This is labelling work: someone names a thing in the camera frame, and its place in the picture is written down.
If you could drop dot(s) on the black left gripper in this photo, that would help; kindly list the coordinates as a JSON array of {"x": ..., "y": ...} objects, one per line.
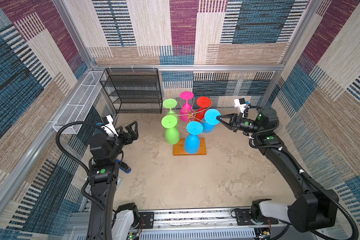
[{"x": 132, "y": 136}]

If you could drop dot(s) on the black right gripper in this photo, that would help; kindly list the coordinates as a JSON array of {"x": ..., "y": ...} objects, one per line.
[{"x": 235, "y": 119}]

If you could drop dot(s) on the blue wine glass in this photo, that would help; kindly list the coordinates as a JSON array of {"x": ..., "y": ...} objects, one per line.
[
  {"x": 209, "y": 121},
  {"x": 194, "y": 129}
]

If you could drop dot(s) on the blue wine glass front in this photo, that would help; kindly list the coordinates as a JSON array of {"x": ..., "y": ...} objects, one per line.
[{"x": 194, "y": 129}]

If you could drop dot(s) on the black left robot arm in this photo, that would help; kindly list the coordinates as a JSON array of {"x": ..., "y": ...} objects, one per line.
[{"x": 105, "y": 223}]

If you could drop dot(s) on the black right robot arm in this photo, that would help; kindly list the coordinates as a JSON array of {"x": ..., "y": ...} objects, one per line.
[{"x": 315, "y": 207}]

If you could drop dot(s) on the red wine glass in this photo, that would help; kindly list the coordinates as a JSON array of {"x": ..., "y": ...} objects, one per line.
[{"x": 204, "y": 103}]

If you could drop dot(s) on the green wine glass front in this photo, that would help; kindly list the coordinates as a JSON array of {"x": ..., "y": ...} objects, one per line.
[{"x": 172, "y": 134}]

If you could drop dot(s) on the green wine glass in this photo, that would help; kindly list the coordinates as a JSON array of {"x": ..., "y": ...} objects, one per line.
[
  {"x": 172, "y": 134},
  {"x": 170, "y": 104}
]

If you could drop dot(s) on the pink wine glass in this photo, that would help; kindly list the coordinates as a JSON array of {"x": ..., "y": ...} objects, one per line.
[{"x": 186, "y": 109}]

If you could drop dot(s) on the green wine glass back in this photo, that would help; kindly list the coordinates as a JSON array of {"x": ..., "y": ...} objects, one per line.
[{"x": 170, "y": 104}]

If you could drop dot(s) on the wooden rack base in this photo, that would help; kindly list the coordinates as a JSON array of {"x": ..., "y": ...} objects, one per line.
[{"x": 183, "y": 149}]

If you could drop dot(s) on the black mesh shelf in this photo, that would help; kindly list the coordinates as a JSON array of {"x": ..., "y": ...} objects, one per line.
[{"x": 133, "y": 91}]

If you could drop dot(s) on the light blue stapler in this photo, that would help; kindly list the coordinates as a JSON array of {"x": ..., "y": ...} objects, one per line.
[{"x": 119, "y": 182}]

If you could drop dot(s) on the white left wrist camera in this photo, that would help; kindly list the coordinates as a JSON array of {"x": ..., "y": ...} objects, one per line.
[{"x": 106, "y": 123}]

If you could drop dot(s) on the gold wire glass rack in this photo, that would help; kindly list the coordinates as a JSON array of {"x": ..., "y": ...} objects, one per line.
[{"x": 192, "y": 116}]

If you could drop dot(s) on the white mesh wall basket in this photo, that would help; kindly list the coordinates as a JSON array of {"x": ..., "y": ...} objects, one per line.
[{"x": 81, "y": 102}]

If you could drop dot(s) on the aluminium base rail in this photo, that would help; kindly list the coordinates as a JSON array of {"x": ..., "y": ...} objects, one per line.
[{"x": 210, "y": 224}]

